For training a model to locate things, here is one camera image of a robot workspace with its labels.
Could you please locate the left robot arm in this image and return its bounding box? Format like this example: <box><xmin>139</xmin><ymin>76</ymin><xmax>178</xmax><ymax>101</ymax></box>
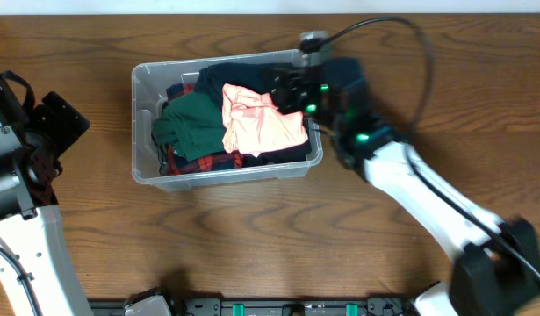
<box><xmin>0</xmin><ymin>71</ymin><xmax>92</xmax><ymax>315</ymax></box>

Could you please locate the dark navy garment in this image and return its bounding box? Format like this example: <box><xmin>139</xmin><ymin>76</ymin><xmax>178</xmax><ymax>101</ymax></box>
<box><xmin>194</xmin><ymin>62</ymin><xmax>294</xmax><ymax>109</ymax></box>

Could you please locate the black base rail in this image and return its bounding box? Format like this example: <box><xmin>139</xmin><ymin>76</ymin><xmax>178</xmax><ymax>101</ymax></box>
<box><xmin>89</xmin><ymin>288</ymin><xmax>417</xmax><ymax>316</ymax></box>

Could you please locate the pink garment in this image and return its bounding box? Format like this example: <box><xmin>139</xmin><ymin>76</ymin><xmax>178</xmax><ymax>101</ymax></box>
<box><xmin>222</xmin><ymin>83</ymin><xmax>308</xmax><ymax>156</ymax></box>

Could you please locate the clear plastic storage container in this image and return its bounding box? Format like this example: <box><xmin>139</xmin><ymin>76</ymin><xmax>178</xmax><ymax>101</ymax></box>
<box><xmin>132</xmin><ymin>49</ymin><xmax>323</xmax><ymax>191</ymax></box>

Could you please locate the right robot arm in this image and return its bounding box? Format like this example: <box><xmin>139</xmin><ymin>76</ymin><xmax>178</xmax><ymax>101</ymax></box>
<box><xmin>263</xmin><ymin>58</ymin><xmax>540</xmax><ymax>315</ymax></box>

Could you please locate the black garment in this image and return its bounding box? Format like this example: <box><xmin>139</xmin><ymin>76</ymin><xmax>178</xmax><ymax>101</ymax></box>
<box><xmin>240</xmin><ymin>140</ymin><xmax>312</xmax><ymax>168</ymax></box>

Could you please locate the dark green garment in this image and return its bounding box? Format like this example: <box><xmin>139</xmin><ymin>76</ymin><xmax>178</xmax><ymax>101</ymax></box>
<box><xmin>152</xmin><ymin>91</ymin><xmax>227</xmax><ymax>161</ymax></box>

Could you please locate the red navy plaid shirt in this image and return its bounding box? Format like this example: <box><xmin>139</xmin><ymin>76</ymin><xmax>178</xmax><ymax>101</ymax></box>
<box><xmin>161</xmin><ymin>83</ymin><xmax>243</xmax><ymax>176</ymax></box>

